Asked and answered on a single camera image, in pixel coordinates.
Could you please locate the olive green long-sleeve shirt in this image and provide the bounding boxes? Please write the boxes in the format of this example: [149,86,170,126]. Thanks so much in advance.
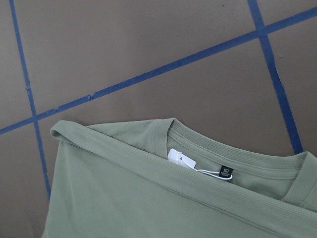
[43,118,317,238]

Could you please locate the black shirt size label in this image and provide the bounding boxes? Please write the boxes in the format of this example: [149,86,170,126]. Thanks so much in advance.
[218,165,233,182]

